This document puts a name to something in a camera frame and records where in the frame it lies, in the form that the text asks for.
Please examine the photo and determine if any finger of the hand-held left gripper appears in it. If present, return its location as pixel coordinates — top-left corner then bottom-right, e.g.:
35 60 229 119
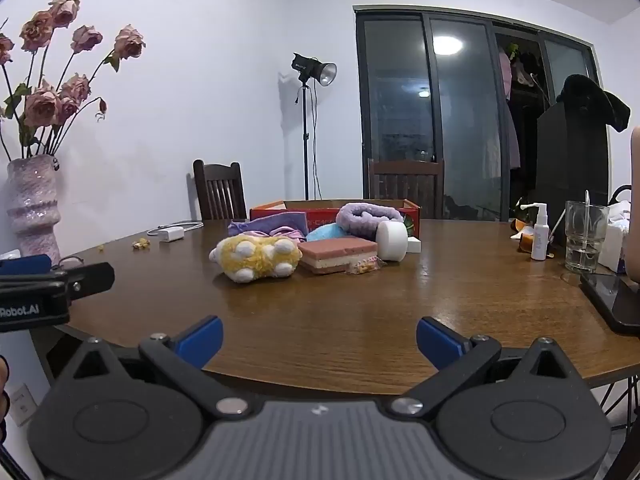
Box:
65 262 116 304
0 254 53 276

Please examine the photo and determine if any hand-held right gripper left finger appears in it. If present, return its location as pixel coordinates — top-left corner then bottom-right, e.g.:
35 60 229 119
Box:
74 316 253 419

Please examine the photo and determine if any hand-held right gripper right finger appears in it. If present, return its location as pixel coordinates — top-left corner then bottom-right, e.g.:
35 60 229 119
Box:
387 316 569 419

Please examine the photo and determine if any yellow plush toy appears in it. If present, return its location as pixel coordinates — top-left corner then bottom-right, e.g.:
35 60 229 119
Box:
208 233 304 285

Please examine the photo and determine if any small snack packet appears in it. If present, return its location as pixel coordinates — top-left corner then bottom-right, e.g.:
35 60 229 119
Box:
345 255 387 276

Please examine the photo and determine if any white cylindrical roll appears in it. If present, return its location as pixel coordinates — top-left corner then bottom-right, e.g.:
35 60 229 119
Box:
375 219 410 263

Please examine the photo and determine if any pink shiny packet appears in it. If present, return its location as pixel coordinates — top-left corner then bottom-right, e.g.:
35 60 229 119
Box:
240 227 307 241

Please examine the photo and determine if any pink layered sponge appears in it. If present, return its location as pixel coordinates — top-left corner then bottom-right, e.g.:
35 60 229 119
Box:
297 236 380 276

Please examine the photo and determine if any purple fluffy headband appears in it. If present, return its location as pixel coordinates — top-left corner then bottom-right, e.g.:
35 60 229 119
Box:
334 202 405 241

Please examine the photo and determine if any purple towel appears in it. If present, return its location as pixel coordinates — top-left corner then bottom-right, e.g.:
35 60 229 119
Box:
227 211 310 239

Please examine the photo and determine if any blue fluffy cloth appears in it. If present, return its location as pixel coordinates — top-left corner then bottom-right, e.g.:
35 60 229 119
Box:
304 222 351 244

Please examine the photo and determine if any red cardboard box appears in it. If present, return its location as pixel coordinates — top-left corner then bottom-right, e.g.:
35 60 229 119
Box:
248 198 422 241

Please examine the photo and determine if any person's left hand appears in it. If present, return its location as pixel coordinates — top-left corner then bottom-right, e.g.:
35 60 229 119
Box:
0 356 11 427

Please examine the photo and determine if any white power strip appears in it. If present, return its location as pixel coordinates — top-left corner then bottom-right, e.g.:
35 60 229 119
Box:
519 202 551 261

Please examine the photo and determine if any dark wooden slatted chair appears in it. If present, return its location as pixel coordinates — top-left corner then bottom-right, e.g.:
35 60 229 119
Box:
193 159 250 221
367 157 446 220

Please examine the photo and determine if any dried pink roses bouquet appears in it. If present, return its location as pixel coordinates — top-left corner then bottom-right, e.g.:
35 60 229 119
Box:
0 0 147 162

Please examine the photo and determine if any clear glass cup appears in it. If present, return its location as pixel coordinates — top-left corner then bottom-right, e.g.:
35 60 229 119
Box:
564 199 610 274

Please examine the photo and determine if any black phone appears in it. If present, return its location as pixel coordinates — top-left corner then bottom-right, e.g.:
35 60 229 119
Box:
579 272 640 336

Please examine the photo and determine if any black monitor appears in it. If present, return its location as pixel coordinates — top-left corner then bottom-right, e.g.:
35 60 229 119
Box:
534 100 611 257

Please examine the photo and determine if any sliding glass door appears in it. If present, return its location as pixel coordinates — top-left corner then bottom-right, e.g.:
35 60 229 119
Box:
353 5 602 222

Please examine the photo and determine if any hanging pink garment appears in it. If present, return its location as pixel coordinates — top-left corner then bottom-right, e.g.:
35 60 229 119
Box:
497 47 522 172

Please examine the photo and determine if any black furry garment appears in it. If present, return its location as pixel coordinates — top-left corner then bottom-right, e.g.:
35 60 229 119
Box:
555 73 632 134

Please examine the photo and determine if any black studio light on stand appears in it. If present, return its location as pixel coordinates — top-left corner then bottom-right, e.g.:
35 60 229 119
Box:
291 52 338 201

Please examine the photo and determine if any white charger with cable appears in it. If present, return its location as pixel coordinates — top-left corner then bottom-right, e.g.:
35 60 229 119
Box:
147 220 205 244

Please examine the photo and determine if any white wall socket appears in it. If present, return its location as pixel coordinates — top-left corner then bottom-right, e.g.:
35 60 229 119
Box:
9 382 36 429

